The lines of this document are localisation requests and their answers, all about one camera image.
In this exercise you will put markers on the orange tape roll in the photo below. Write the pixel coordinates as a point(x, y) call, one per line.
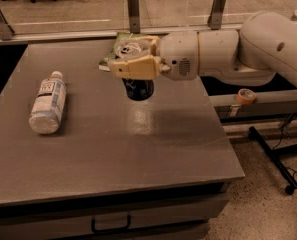
point(246, 96)

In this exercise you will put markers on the middle metal bracket post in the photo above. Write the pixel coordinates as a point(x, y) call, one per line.
point(134, 16)

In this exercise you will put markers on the green chip bag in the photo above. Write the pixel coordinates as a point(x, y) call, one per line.
point(103, 64)

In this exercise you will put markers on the grey cabinet drawer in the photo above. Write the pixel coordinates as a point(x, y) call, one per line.
point(184, 218)

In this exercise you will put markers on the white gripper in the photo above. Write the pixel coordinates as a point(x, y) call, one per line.
point(178, 54)

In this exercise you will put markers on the right metal bracket post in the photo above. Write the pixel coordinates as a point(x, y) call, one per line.
point(216, 14)

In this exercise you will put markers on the black drawer handle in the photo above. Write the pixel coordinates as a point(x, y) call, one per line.
point(108, 224)

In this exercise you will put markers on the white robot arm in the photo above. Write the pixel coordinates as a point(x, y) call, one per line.
point(265, 45)

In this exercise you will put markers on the blue pepsi can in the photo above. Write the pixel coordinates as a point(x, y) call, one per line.
point(138, 90)

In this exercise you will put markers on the black stand base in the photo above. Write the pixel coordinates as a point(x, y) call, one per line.
point(275, 155)

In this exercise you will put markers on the clear blue-labelled plastic bottle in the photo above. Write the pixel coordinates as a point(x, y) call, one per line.
point(47, 111)

